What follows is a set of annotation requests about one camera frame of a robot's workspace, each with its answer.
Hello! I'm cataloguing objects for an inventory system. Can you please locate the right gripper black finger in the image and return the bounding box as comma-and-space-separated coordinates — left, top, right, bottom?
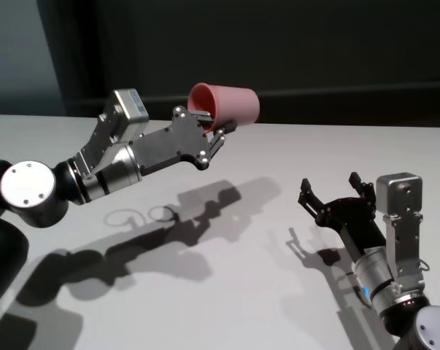
348, 171, 377, 212
298, 177, 332, 224

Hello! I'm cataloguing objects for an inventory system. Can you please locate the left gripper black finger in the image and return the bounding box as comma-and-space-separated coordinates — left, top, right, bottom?
204, 121, 238, 162
186, 108, 215, 126

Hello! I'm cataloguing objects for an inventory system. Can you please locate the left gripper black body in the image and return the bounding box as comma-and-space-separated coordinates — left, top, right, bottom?
131, 105, 212, 178

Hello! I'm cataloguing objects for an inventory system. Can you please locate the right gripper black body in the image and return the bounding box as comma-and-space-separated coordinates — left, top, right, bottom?
316, 196, 387, 260

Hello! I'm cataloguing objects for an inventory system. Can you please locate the pink plastic cup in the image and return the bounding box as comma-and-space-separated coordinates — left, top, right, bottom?
187, 82, 260, 132

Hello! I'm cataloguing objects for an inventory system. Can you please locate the thin grey railing bar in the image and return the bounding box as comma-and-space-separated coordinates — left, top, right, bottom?
66, 95, 440, 107

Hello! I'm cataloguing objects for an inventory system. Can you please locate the right wrist silver camera mount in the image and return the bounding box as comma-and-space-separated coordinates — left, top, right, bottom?
374, 171, 424, 291

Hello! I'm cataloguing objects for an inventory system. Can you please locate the wrist silver camera mount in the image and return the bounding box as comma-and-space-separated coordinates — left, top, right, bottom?
374, 171, 424, 291
79, 88, 150, 176

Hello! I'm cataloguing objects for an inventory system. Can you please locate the left wrist silver camera mount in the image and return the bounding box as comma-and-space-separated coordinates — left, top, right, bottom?
79, 88, 150, 176

